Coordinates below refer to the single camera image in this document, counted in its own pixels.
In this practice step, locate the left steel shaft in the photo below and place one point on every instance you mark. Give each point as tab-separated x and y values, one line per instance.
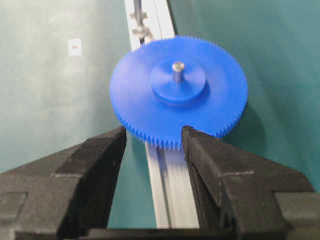
178	71

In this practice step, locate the small white sticker label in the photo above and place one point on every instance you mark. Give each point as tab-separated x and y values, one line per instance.
75	47

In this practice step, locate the clear right shaft bracket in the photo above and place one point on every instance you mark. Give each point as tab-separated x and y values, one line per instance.
149	37

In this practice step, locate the large blue plastic gear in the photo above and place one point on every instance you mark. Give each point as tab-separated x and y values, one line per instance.
154	108

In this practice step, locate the silver aluminium extrusion rail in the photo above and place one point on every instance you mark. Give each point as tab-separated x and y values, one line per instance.
172	193

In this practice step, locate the right steel shaft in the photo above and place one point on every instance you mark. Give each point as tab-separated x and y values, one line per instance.
138	15

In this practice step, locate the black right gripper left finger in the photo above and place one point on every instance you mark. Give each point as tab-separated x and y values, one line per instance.
63	195

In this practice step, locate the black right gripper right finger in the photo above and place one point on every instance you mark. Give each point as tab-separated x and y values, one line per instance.
244	196

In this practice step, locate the steel shaft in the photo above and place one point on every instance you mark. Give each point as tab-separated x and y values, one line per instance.
138	15
178	71

